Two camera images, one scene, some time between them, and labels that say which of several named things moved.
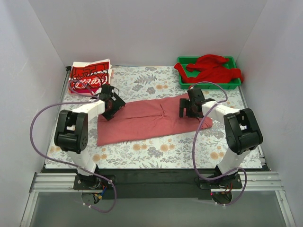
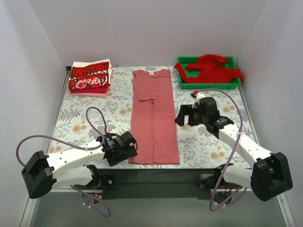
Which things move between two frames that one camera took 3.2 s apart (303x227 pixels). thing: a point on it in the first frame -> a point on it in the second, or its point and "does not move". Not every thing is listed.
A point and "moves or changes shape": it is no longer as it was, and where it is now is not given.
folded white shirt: [77, 64] does not move
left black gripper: [116, 106] -> [125, 151]
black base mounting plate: [154, 184] does not move
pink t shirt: [147, 118] moves or changes shape
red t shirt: [210, 70] does not move
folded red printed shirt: [92, 77] does not move
